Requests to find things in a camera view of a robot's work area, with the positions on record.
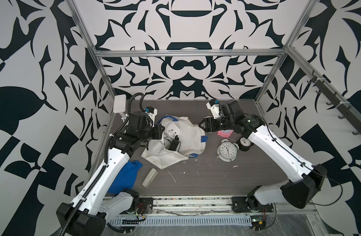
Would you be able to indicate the black hook rack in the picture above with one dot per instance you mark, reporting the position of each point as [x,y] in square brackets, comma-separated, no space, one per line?
[336,100]

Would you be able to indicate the small green circuit board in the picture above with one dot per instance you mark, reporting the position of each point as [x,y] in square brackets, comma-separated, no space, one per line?
[258,222]

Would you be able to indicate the white rounded square clock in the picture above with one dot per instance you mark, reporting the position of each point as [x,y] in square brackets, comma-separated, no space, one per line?
[172,130]

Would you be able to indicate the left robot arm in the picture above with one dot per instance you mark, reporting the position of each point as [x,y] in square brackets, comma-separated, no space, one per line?
[89,213]

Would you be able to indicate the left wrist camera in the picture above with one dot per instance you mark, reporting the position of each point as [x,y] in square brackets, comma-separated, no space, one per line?
[152,112]

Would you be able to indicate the small black alarm clock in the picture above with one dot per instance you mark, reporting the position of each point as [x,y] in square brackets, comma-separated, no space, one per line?
[175,144]

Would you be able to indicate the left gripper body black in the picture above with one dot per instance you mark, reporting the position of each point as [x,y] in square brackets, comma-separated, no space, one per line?
[150,134]

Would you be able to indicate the white box on bracket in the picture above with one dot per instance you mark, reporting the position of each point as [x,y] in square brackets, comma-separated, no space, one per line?
[119,104]

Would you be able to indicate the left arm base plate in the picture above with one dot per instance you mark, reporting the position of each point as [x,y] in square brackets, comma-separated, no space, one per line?
[140,206]

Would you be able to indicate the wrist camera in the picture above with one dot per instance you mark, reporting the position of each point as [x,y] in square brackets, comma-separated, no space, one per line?
[152,112]
[214,106]

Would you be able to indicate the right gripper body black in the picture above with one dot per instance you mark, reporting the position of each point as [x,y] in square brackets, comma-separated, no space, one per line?
[222,123]

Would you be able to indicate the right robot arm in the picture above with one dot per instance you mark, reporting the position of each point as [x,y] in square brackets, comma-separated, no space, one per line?
[304,180]

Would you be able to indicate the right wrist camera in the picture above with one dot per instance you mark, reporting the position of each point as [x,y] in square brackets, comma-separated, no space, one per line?
[214,106]

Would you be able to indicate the white slotted cable duct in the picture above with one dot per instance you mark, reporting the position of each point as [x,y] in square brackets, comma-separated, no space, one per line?
[191,220]

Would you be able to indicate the white canvas bag blue handles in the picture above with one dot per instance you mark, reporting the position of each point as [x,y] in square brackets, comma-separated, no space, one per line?
[193,143]

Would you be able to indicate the pink alarm clock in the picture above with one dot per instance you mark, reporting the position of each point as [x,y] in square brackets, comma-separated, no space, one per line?
[225,133]

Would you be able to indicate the beige rectangular block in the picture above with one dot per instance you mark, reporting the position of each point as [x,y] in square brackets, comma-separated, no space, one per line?
[150,177]

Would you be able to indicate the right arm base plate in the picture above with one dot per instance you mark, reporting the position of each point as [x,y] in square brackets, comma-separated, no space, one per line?
[245,204]

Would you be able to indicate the white alarm clock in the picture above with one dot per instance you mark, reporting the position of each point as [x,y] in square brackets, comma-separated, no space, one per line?
[227,151]

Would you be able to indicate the blue cloth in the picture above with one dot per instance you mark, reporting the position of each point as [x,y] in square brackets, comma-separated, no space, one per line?
[126,178]

